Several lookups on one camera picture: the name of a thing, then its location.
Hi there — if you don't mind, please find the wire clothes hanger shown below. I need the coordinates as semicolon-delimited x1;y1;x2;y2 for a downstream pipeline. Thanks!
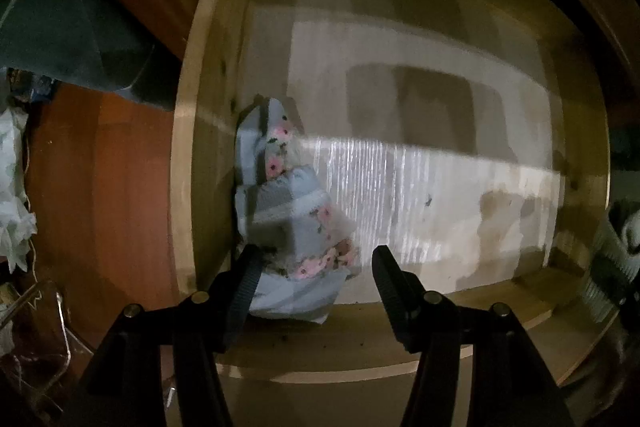
1;280;94;414

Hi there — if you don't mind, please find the grey green sleeve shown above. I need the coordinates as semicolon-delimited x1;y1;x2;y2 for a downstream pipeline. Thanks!
580;199;639;322

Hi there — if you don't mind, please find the wooden drawer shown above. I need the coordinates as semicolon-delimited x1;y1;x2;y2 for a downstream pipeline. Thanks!
170;0;617;426

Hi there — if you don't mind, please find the blue floral underwear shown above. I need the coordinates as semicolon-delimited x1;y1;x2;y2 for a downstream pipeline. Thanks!
234;98;360;324

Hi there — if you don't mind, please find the white crumpled cloth pile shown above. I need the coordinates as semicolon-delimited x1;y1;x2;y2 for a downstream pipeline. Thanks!
0;106;37;273

